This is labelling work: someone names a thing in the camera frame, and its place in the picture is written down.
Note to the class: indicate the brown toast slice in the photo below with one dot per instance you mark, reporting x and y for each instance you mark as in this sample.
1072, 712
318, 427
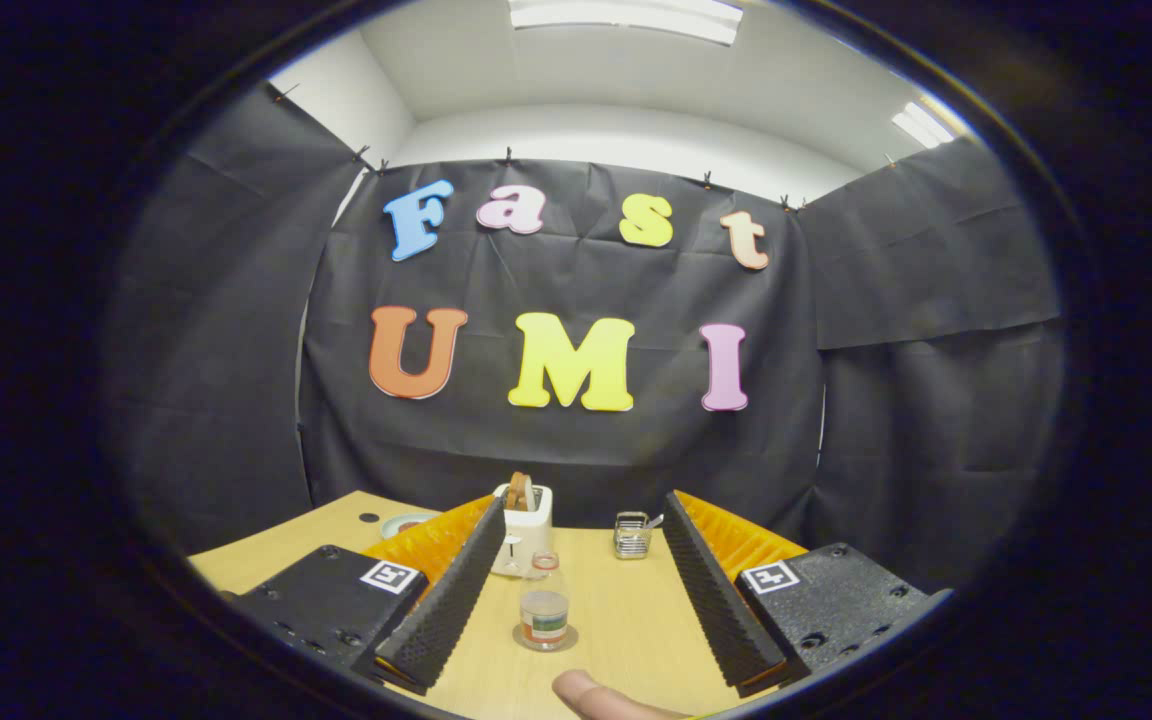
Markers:
519, 492

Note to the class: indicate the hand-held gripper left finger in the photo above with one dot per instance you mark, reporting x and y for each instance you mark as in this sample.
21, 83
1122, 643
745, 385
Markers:
441, 615

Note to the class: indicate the small ceiling light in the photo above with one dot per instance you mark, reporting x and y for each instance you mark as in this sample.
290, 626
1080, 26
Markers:
924, 124

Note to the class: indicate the wooden table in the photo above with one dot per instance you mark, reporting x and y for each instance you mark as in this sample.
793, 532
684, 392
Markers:
626, 620

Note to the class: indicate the long ceiling light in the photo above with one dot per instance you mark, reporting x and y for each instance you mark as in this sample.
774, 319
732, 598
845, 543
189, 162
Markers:
626, 18

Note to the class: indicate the pale green plate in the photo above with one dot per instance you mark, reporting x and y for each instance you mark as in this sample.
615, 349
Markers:
396, 520

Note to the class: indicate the clear juice bottle red label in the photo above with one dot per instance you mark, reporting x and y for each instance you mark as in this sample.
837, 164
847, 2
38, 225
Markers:
544, 615

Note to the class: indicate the round brown coaster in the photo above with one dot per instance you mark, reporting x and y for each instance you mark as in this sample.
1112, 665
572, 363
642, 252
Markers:
573, 637

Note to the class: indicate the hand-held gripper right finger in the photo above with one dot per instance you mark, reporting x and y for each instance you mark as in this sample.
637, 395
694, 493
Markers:
716, 600

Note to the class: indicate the white toaster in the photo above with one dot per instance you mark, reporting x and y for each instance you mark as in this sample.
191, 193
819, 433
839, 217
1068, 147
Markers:
531, 525

